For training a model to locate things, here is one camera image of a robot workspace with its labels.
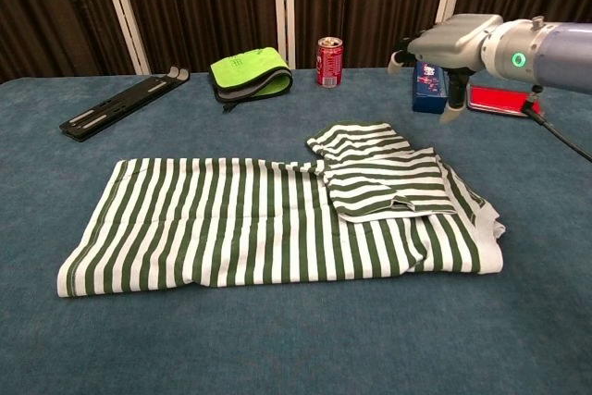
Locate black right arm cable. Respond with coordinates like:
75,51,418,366
520,84,592,163

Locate green white striped T-shirt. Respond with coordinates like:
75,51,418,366
55,121,507,299

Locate black folding laptop stand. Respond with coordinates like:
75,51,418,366
58,66,191,142

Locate blue printed carton box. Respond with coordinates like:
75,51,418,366
412,59,450,114

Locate red stamp pad case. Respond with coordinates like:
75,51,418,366
465,83,546,120

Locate green grey microfibre cloth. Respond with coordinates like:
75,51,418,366
209,45,294,113

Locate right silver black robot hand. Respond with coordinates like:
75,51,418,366
387,13,505,126

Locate red soda can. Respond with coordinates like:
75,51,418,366
315,35,344,89

